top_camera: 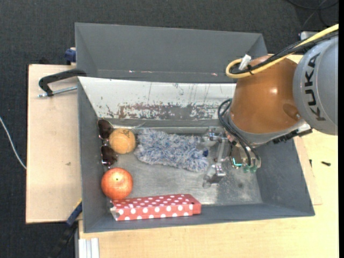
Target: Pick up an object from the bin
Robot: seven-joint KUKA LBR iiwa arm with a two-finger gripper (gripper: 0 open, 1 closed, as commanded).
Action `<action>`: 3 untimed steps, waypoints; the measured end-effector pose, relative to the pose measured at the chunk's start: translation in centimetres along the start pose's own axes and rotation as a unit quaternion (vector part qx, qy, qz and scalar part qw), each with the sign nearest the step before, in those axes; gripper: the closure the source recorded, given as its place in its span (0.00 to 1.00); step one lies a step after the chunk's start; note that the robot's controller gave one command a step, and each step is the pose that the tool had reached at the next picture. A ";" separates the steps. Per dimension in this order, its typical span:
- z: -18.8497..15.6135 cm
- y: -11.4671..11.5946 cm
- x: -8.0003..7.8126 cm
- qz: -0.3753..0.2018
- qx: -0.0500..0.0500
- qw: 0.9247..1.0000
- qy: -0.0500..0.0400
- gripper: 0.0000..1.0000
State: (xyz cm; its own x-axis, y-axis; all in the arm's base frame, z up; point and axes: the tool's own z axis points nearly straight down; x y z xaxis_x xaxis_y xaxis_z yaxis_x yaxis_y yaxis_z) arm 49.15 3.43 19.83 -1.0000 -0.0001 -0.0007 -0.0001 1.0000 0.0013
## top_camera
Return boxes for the grey metal bin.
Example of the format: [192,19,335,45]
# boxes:
[74,22,316,234]

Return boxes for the blue and white fluffy cloth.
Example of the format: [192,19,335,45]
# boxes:
[133,128,211,173]

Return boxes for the red apple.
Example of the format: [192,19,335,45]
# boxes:
[100,167,134,200]

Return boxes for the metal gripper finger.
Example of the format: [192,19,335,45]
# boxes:
[200,127,224,148]
[202,164,227,189]

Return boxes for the orange ball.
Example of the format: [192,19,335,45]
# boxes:
[108,128,137,155]

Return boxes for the dark sunglasses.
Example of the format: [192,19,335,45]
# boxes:
[97,119,119,169]

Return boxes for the red white-dotted box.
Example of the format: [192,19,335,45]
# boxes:
[109,193,203,222]

